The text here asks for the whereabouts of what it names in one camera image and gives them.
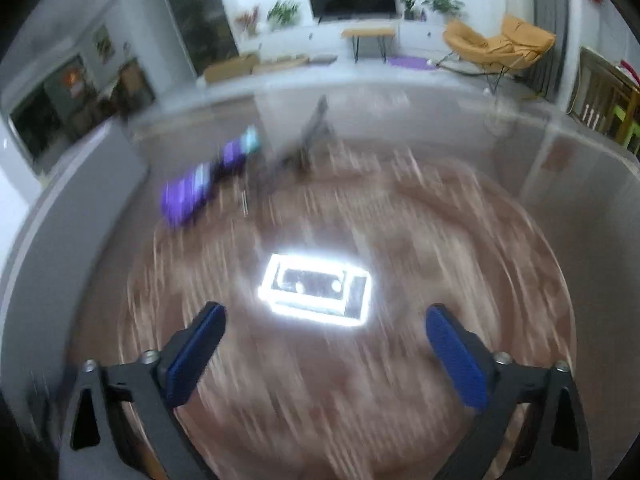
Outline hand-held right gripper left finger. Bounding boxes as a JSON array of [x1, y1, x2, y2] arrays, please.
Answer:
[[59, 301, 227, 480]]

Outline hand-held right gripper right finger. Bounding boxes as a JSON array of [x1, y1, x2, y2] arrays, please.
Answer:
[[425, 303, 593, 480]]

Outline purple toy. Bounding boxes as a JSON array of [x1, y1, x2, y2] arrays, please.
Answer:
[[160, 127, 263, 231]]

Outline black-armed eyeglasses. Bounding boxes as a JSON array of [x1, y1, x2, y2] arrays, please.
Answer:
[[260, 95, 338, 181]]

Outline patterned wooden desktop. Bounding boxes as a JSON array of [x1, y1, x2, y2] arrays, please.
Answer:
[[0, 67, 640, 480]]

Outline gray panel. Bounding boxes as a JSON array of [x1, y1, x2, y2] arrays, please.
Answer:
[[0, 119, 151, 341]]

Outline cardboard box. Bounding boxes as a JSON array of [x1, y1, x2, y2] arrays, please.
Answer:
[[204, 52, 308, 84]]

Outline red door poster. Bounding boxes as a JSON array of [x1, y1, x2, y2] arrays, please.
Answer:
[[65, 67, 86, 99]]

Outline purple floor mat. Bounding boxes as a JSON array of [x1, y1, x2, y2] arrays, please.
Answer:
[[387, 55, 436, 70]]

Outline wooden chair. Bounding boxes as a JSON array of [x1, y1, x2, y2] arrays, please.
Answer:
[[567, 46, 640, 154]]

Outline orange lounge chair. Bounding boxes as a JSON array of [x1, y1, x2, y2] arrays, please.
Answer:
[[442, 14, 557, 95]]

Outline red flowers in vase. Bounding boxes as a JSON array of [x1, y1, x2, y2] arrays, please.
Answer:
[[235, 5, 262, 36]]

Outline wooden bench with metal legs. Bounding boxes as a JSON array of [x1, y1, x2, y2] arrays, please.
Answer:
[[341, 27, 397, 64]]

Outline white television cabinet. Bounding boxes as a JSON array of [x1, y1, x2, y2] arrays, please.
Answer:
[[240, 15, 451, 66]]

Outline glass door cabinet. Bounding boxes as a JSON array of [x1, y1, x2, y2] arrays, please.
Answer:
[[157, 0, 240, 74]]

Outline gray curtain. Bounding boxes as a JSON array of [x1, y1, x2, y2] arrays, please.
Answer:
[[530, 0, 571, 101]]

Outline green potted plant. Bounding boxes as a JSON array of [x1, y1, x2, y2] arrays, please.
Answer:
[[267, 0, 301, 29]]

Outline leafy potted plant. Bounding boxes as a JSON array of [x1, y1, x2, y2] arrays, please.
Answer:
[[421, 0, 465, 16]]

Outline framed wall painting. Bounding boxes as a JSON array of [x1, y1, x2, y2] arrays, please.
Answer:
[[92, 24, 115, 64]]

